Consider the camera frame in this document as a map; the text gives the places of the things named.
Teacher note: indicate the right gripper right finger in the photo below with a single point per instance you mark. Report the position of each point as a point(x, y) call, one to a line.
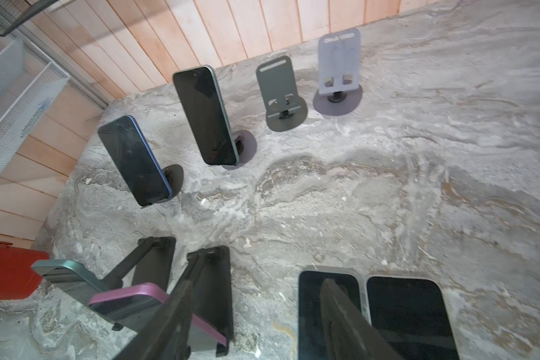
point(348, 335)

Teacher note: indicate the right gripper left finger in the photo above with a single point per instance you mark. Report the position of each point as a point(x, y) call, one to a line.
point(165, 336)

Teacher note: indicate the black phone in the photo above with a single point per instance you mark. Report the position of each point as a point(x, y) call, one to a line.
point(71, 277)
point(311, 341)

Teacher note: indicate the black stand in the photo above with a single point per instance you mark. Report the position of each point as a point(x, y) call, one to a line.
point(151, 260)
point(208, 270)

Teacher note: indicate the grey round stand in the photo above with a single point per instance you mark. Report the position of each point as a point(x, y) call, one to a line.
point(284, 108)

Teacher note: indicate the purple phone stand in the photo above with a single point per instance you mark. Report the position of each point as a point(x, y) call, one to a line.
point(339, 59)

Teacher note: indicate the grey stand back left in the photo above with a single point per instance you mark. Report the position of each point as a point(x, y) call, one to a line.
point(173, 180)

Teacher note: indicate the blue phone back left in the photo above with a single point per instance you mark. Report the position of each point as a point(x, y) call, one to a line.
point(135, 161)

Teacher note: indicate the grey stand back centre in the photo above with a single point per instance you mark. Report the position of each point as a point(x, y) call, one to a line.
point(247, 147)

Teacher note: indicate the green phone back centre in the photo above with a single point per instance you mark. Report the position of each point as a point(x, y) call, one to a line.
point(198, 91)

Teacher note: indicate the red pencil cup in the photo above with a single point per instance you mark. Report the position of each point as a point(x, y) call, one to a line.
point(17, 279)

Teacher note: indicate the black mesh basket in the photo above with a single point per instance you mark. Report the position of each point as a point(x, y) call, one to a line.
point(14, 13)

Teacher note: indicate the white wire mesh shelf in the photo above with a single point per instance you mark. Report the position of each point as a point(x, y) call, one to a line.
point(29, 84)

